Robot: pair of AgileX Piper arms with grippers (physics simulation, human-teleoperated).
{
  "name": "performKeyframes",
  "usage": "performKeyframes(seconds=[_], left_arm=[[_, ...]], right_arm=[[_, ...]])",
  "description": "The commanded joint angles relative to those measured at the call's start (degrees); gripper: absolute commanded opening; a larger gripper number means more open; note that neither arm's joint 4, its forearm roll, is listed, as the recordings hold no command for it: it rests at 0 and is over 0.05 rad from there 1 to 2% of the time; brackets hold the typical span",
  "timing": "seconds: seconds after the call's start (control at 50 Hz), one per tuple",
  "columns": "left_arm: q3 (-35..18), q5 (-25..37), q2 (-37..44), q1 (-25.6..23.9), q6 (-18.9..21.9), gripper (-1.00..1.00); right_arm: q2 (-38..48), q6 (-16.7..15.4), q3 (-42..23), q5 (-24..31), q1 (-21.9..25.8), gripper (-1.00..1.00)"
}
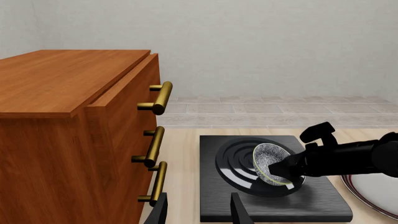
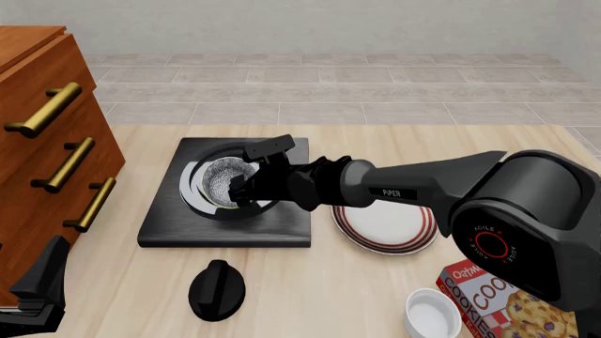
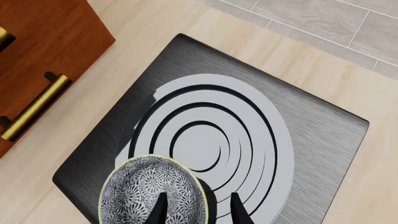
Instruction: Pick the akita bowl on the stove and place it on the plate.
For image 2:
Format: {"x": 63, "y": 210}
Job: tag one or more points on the red cookies box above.
{"x": 488, "y": 303}

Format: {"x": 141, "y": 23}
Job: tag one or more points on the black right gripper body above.
{"x": 274, "y": 183}

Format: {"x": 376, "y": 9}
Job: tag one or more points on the large wooden drawer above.
{"x": 33, "y": 77}

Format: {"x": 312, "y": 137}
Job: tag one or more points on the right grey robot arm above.
{"x": 422, "y": 183}

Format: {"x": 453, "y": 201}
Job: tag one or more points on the small white ramekin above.
{"x": 429, "y": 315}

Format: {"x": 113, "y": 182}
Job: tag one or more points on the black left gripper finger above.
{"x": 44, "y": 274}

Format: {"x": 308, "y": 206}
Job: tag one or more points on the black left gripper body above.
{"x": 28, "y": 317}

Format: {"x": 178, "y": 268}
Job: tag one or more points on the medium wooden drawer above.
{"x": 28, "y": 165}

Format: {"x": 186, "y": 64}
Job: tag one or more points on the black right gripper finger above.
{"x": 241, "y": 183}
{"x": 244, "y": 200}

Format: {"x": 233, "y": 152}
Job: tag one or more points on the round black stove knob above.
{"x": 216, "y": 292}

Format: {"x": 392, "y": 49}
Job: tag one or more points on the white plate with red rings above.
{"x": 389, "y": 225}

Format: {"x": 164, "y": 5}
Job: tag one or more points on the flat black stove plate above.
{"x": 178, "y": 222}

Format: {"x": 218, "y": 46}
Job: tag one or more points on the wooden cabinet with drawers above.
{"x": 28, "y": 218}

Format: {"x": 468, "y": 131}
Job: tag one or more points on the black patterned bowl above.
{"x": 218, "y": 179}

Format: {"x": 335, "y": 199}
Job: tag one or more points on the small wooden drawer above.
{"x": 33, "y": 225}

